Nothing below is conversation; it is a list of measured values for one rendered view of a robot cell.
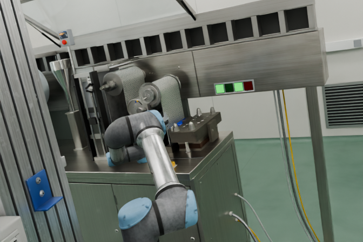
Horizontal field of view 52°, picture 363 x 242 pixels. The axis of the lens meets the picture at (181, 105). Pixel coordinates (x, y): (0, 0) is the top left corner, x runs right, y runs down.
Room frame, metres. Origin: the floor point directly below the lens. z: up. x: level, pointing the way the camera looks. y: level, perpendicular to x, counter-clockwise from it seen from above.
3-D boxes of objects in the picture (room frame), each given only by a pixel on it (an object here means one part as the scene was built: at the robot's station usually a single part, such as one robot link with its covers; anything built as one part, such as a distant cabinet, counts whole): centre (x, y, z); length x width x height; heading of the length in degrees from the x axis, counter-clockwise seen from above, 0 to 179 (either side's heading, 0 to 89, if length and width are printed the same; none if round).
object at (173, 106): (2.19, 0.05, 1.11); 0.23 x 0.01 x 0.18; 152
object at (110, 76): (2.34, 0.32, 1.33); 0.25 x 0.14 x 0.14; 152
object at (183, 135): (2.16, -0.07, 1.00); 0.40 x 0.16 x 0.06; 152
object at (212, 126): (2.13, -0.16, 0.96); 0.10 x 0.03 x 0.11; 152
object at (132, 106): (2.27, 0.21, 1.17); 0.26 x 0.12 x 0.12; 152
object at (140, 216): (1.14, 0.21, 0.98); 0.13 x 0.12 x 0.14; 103
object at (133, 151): (1.84, 0.26, 1.01); 0.11 x 0.08 x 0.11; 103
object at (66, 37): (2.39, 0.63, 1.66); 0.07 x 0.07 x 0.10; 71
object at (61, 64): (2.54, 0.75, 1.50); 0.14 x 0.14 x 0.06
